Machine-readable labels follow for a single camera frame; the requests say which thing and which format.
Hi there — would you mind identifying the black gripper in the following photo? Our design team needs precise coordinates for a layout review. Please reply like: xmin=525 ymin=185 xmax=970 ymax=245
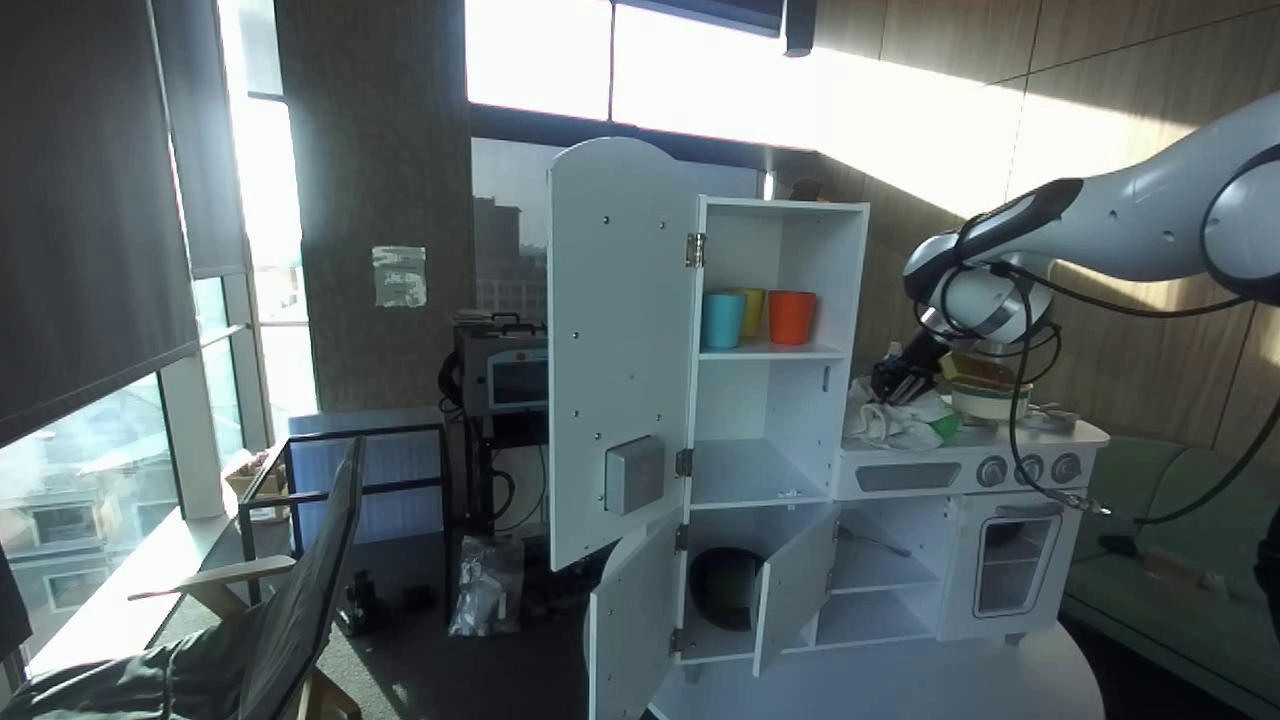
xmin=867 ymin=333 xmax=953 ymax=410

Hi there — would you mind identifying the white towel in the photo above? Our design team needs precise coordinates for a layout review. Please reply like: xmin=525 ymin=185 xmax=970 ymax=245
xmin=841 ymin=392 xmax=957 ymax=452

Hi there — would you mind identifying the orange cup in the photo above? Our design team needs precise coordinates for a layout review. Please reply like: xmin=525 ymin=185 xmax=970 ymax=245
xmin=766 ymin=289 xmax=824 ymax=351

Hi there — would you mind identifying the yellow green cup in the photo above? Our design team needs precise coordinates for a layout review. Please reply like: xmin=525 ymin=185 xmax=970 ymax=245
xmin=742 ymin=289 xmax=772 ymax=348

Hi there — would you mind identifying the white toy kitchen cabinet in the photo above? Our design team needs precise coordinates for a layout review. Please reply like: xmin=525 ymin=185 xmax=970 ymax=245
xmin=671 ymin=197 xmax=1112 ymax=675

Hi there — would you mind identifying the blue cup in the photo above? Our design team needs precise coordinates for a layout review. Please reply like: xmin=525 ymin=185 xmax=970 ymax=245
xmin=699 ymin=292 xmax=749 ymax=355

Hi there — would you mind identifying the white toy oven door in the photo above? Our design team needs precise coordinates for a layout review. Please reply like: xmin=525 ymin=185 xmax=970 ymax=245
xmin=970 ymin=495 xmax=1073 ymax=625

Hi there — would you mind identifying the white lower cabinet door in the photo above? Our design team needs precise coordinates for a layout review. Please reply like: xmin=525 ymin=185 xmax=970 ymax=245
xmin=583 ymin=515 xmax=692 ymax=720
xmin=742 ymin=503 xmax=841 ymax=675

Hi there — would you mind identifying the black pot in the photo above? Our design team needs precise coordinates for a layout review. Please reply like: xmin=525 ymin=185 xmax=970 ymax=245
xmin=688 ymin=543 xmax=759 ymax=634

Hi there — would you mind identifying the tall white cabinet door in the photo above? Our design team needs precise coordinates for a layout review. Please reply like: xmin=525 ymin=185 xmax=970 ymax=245
xmin=548 ymin=132 xmax=703 ymax=575

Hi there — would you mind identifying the black electronic device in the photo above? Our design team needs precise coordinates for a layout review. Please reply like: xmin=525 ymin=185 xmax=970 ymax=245
xmin=452 ymin=323 xmax=551 ymax=433

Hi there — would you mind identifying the clear plastic bag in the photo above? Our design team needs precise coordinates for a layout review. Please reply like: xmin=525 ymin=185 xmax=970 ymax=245
xmin=447 ymin=533 xmax=528 ymax=642

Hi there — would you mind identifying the dark bottle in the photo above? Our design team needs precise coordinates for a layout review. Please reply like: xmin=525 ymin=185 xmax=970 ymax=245
xmin=347 ymin=570 xmax=382 ymax=634

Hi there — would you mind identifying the cardboard box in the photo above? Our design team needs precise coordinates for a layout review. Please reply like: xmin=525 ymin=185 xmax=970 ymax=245
xmin=217 ymin=444 xmax=296 ymax=515

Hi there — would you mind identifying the dark roller blind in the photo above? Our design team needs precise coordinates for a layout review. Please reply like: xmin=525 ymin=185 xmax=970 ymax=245
xmin=0 ymin=0 xmax=258 ymax=452

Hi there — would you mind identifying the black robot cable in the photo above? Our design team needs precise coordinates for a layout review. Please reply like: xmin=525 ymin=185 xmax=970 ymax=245
xmin=987 ymin=255 xmax=1280 ymax=533

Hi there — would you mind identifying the grey door handle block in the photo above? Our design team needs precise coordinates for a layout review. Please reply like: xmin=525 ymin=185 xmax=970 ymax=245
xmin=599 ymin=433 xmax=670 ymax=520

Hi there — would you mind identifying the paper sheet on wall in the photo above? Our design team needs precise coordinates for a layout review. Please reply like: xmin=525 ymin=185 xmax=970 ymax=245
xmin=370 ymin=241 xmax=433 ymax=311

